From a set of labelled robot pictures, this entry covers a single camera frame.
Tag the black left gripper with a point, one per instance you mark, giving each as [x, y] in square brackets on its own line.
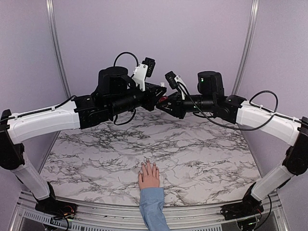
[152, 93]

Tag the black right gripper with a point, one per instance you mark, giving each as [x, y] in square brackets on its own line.
[177, 105]

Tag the red nail polish bottle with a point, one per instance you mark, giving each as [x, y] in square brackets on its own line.
[164, 97]

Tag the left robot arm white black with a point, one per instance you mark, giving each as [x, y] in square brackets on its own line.
[115, 93]

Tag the blue shirt sleeve forearm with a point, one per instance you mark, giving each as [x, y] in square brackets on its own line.
[151, 207]

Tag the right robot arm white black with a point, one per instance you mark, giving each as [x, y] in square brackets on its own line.
[249, 117]

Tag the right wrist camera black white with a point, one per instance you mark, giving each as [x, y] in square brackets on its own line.
[176, 82]

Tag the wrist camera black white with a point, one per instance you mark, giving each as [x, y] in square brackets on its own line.
[142, 71]
[176, 82]

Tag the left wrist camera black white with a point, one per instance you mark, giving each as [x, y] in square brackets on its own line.
[142, 71]

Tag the right aluminium corner post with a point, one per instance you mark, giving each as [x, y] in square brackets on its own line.
[247, 45]

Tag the aluminium corner post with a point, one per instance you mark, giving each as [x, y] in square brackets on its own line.
[56, 47]
[247, 45]

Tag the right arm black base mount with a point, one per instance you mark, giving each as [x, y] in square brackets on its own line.
[248, 206]

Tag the left aluminium corner post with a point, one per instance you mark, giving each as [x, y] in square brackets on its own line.
[56, 47]

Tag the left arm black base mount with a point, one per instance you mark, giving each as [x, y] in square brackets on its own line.
[51, 205]

